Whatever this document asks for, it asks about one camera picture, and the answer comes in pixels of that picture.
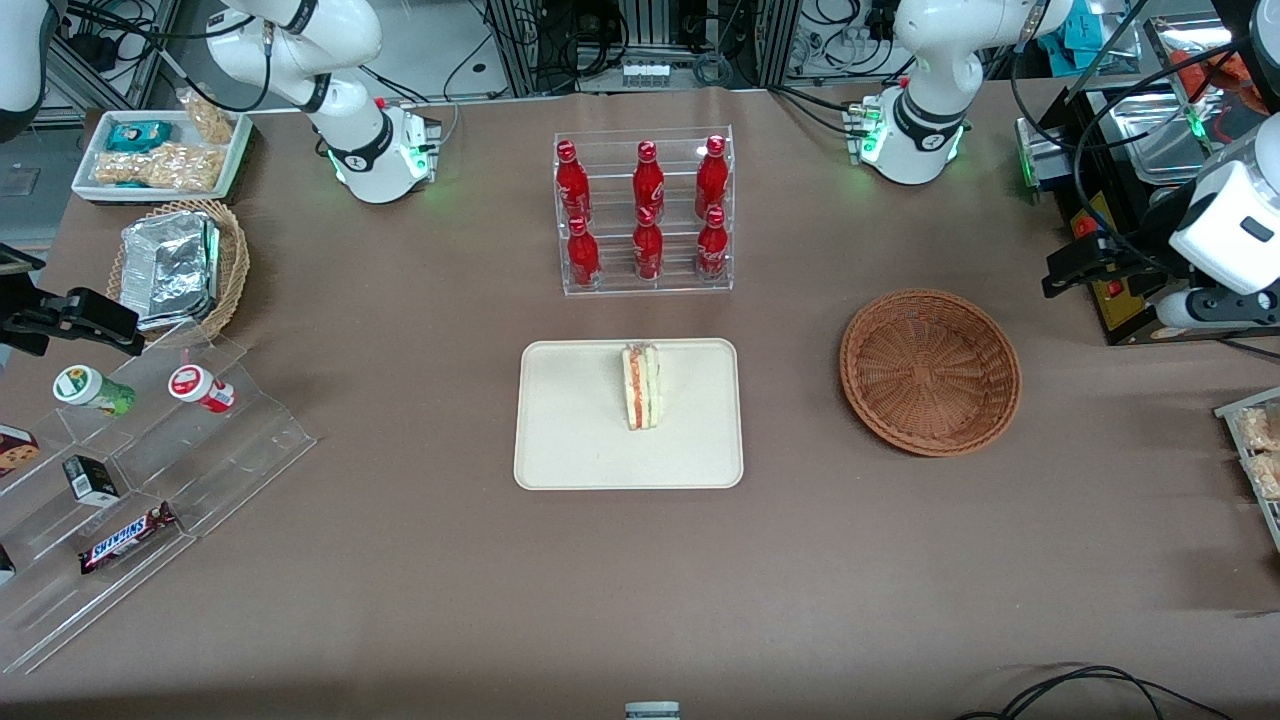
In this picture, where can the red lidded cup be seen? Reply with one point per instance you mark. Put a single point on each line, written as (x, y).
(195, 385)

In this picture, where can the clear acrylic tiered stand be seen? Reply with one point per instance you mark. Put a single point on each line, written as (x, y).
(230, 460)

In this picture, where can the green lidded cup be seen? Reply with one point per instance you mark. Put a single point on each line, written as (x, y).
(85, 385)

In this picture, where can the stainless steel pan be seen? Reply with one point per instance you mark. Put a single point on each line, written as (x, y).
(1150, 130)

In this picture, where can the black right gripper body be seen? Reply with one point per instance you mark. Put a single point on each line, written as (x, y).
(12, 312)

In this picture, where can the light oval wicker basket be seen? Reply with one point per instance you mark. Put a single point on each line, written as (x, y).
(232, 270)

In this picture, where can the teal packets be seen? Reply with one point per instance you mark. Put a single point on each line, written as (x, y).
(1085, 35)

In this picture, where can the large clear nut bag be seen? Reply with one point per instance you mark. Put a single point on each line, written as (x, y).
(160, 168)

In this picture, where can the round brown wicker basket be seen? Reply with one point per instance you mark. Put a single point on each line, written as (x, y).
(930, 375)

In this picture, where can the orange snack packet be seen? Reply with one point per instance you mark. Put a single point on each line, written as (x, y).
(1215, 75)

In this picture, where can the small grey device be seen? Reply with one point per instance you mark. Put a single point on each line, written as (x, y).
(652, 711)

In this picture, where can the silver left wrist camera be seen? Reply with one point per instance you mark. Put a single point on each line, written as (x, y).
(1176, 311)

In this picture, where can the clear bagged pastry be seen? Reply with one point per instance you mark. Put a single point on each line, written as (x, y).
(1260, 428)
(1268, 475)

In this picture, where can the yellow emergency stop button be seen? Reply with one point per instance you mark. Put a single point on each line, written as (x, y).
(1085, 228)

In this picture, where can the clear acrylic bottle rack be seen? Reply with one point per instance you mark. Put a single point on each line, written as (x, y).
(610, 280)

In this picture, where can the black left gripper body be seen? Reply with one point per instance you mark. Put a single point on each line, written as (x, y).
(1128, 262)

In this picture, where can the brown cookie box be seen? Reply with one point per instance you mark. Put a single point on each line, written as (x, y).
(15, 450)

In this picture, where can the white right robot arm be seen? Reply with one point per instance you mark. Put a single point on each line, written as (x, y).
(360, 150)

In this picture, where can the red cola bottle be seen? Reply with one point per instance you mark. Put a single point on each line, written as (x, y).
(648, 250)
(712, 250)
(574, 185)
(711, 180)
(583, 255)
(648, 180)

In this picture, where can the silver metal box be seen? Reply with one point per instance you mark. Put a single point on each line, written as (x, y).
(1040, 160)

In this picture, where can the aluminium equipment rack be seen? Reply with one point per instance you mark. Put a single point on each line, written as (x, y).
(640, 20)

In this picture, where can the tray with wrapped snacks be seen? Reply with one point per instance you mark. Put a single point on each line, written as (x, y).
(1235, 440)

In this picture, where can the teal snack packet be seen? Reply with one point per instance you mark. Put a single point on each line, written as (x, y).
(138, 135)

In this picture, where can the black control box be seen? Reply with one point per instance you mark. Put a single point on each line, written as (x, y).
(1070, 140)

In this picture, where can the white rectangular snack tray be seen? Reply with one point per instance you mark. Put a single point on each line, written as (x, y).
(235, 160)

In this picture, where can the small black box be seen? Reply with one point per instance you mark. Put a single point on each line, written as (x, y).
(90, 480)

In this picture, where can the silver foil package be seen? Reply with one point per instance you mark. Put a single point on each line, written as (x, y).
(170, 265)

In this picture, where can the triangular sandwich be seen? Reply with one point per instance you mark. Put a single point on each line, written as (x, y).
(640, 385)

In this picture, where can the Snickers chocolate bar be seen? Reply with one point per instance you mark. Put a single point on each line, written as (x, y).
(128, 538)

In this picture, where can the beige plastic tray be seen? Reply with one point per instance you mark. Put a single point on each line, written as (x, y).
(570, 420)

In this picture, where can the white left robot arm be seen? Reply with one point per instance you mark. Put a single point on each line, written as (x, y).
(920, 130)

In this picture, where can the small clear nut bag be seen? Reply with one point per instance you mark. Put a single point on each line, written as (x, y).
(210, 120)

